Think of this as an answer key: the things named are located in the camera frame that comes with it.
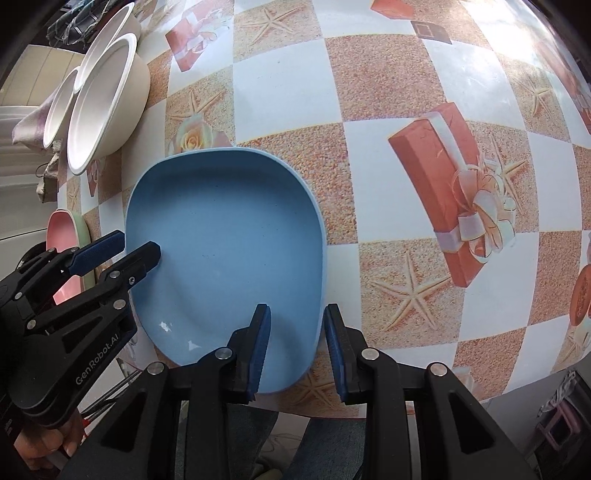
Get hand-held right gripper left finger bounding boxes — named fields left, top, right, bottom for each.
left=60, top=303, right=273, bottom=480

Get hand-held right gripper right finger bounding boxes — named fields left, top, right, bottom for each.
left=323, top=303, right=539, bottom=480

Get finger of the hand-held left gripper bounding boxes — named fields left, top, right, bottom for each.
left=14, top=231, right=126, bottom=302
left=28, top=241, right=161, bottom=343

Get small white bowl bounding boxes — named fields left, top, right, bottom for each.
left=42, top=68, right=81, bottom=149

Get blue plate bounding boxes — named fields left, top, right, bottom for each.
left=124, top=147, right=329, bottom=394

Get checkered printed tablecloth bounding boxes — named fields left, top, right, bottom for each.
left=55, top=0, right=591, bottom=416

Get pink stool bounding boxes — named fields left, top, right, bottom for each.
left=537, top=397, right=583, bottom=463

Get pink cloth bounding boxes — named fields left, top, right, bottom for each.
left=11, top=97, right=56, bottom=146

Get plaid cloth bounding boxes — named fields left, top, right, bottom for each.
left=46, top=0, right=134, bottom=44

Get person's left hand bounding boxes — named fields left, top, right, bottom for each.
left=14, top=412, right=86, bottom=472

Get pink plate with green rim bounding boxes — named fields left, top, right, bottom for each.
left=45, top=209, right=98, bottom=305

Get striped towel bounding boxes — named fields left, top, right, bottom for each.
left=539, top=369, right=579, bottom=412

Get person's blue jeans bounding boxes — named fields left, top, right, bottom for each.
left=225, top=401, right=371, bottom=480

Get beige cloth bag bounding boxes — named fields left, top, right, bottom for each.
left=36, top=148, right=63, bottom=204

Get white paper plate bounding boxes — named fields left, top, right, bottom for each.
left=74, top=1, right=143, bottom=90
left=67, top=33, right=151, bottom=176

